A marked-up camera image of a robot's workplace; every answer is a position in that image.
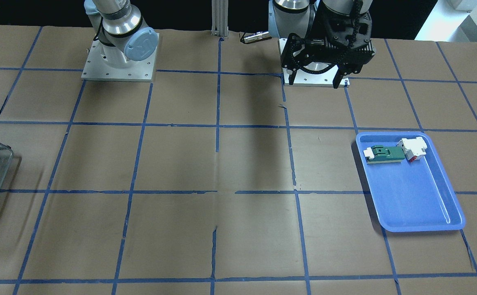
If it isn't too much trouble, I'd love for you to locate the blue plastic tray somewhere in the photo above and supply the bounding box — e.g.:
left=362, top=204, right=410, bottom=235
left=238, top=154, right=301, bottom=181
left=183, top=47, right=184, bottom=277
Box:
left=355, top=131, right=466, bottom=233

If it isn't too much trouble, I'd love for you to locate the green circuit board module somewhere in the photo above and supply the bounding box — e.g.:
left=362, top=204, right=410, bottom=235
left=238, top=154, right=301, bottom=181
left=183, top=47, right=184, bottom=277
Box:
left=363, top=145, right=405, bottom=164

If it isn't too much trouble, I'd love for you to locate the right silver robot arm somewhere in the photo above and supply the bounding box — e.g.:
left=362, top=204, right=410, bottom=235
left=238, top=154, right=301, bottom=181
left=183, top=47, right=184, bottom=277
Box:
left=84, top=0, right=159, bottom=61

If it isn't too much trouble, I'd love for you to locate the white circuit breaker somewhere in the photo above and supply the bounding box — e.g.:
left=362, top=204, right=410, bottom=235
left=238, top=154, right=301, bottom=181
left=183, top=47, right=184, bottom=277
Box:
left=396, top=136, right=428, bottom=162

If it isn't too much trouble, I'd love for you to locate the aluminium frame post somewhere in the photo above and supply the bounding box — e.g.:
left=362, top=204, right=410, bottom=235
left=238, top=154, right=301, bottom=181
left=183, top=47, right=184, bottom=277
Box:
left=211, top=0, right=229, bottom=39

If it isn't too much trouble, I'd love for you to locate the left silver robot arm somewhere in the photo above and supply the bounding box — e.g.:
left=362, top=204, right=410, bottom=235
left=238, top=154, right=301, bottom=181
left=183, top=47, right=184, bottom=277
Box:
left=268, top=0, right=377, bottom=89

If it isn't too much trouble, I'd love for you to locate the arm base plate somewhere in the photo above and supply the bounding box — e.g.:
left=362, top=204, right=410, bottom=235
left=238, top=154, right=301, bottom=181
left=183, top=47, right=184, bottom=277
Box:
left=278, top=39, right=350, bottom=88
left=81, top=37, right=158, bottom=82

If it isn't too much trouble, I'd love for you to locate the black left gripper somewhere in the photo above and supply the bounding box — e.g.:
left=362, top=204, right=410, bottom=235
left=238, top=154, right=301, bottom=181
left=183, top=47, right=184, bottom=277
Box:
left=280, top=4, right=377, bottom=89

